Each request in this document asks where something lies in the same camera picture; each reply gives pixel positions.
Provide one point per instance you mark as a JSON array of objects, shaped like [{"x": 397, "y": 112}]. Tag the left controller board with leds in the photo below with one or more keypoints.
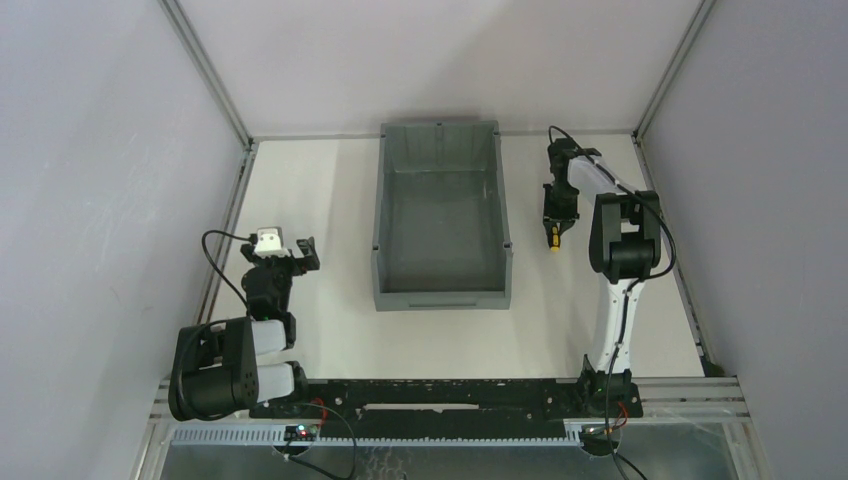
[{"x": 301, "y": 433}]

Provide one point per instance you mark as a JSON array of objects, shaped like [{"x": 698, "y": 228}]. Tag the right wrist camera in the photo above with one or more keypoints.
[{"x": 560, "y": 152}]

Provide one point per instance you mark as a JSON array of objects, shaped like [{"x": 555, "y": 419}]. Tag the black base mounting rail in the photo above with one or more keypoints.
[{"x": 477, "y": 408}]

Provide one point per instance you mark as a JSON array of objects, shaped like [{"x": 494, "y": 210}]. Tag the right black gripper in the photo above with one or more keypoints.
[{"x": 558, "y": 216}]

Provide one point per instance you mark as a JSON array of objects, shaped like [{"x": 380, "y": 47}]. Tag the grey plastic storage bin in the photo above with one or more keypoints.
[{"x": 441, "y": 237}]

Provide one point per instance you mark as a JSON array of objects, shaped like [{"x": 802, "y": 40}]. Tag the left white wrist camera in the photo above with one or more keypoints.
[{"x": 269, "y": 243}]

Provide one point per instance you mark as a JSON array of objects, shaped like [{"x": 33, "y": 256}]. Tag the right controller board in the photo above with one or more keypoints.
[{"x": 597, "y": 435}]

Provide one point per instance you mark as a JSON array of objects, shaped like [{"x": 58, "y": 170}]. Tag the white slotted cable duct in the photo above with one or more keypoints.
[{"x": 278, "y": 435}]

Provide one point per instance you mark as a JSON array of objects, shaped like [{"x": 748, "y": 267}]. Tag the yellow black handled screwdriver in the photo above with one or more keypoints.
[{"x": 554, "y": 239}]

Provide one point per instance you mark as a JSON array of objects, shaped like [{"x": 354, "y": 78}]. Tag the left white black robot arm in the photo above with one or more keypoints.
[{"x": 216, "y": 369}]

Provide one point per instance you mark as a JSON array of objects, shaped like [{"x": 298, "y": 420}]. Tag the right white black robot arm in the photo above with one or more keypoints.
[{"x": 624, "y": 247}]

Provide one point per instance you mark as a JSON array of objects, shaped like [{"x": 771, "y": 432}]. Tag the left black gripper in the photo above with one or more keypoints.
[{"x": 285, "y": 262}]

